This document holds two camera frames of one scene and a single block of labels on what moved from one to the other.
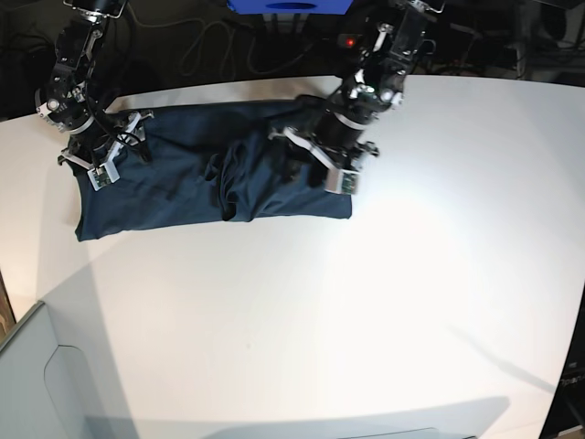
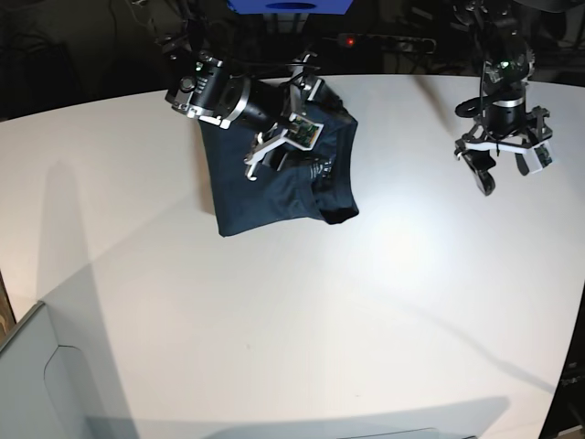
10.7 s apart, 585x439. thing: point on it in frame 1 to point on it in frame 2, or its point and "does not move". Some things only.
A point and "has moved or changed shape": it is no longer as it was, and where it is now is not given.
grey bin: x=57 y=380 does not move
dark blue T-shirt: x=221 y=161 has moved or changed shape
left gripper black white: x=97 y=147 to x=277 y=108
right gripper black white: x=336 y=148 to x=505 y=124
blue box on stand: x=290 y=6 does not move
